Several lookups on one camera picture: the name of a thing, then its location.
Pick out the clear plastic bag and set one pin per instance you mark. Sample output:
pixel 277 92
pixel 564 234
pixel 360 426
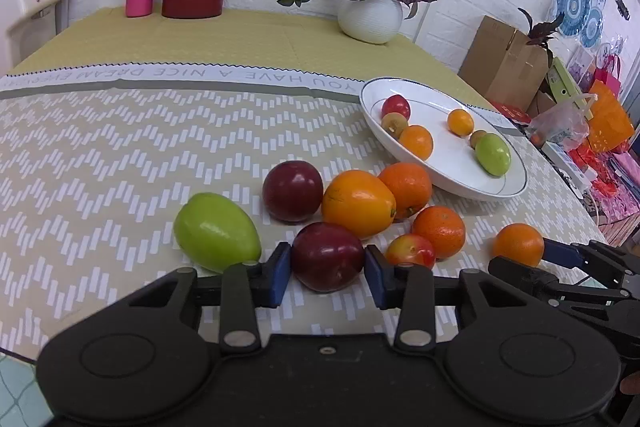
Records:
pixel 560 124

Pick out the white rimmed plate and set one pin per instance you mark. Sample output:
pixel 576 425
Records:
pixel 450 167

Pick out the orange gift bag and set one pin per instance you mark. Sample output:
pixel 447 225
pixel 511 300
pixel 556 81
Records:
pixel 610 117

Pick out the red envelope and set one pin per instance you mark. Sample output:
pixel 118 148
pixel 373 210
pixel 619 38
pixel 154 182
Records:
pixel 510 113

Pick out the dark red plum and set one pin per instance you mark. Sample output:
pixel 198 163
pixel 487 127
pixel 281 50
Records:
pixel 292 191
pixel 327 257

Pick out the cardboard box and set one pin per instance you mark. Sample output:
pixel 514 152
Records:
pixel 500 62

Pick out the large blue paper fan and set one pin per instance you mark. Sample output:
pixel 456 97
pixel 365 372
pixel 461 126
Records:
pixel 575 2

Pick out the orange tangerine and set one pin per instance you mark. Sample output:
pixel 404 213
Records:
pixel 407 184
pixel 440 231

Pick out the oval yellow-orange citrus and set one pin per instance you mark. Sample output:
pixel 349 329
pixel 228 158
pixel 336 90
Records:
pixel 416 143

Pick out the olive green cloth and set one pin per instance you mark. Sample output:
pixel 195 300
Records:
pixel 200 42

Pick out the white potted purple plant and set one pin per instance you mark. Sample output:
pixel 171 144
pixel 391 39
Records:
pixel 370 19

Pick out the chevron patterned tablecloth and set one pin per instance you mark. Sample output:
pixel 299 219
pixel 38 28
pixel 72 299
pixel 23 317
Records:
pixel 100 157

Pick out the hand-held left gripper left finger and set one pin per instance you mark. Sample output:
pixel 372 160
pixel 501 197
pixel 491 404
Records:
pixel 281 274

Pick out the large orange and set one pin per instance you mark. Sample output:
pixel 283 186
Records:
pixel 517 244

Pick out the tan longan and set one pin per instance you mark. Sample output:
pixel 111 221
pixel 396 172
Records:
pixel 477 138
pixel 392 124

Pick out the dark purple plant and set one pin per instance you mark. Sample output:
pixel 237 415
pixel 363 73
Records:
pixel 542 29

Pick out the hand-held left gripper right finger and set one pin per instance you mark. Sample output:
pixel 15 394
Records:
pixel 375 279

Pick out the medium smooth orange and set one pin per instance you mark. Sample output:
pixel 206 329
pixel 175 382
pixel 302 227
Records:
pixel 357 204

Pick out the large green jujube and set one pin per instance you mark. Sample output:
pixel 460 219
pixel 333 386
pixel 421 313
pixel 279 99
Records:
pixel 492 155

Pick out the bright red plum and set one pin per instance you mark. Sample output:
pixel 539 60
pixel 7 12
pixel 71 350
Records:
pixel 396 106

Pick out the small green jujube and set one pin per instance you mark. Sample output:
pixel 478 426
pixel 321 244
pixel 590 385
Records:
pixel 215 229

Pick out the pink gift bag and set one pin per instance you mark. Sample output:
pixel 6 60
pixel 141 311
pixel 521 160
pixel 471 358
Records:
pixel 610 69

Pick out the red yellow plum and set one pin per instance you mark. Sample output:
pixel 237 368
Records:
pixel 410 251

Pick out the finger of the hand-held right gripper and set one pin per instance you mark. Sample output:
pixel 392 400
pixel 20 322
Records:
pixel 560 252
pixel 520 272

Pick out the small orange citrus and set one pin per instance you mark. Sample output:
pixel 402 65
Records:
pixel 460 122

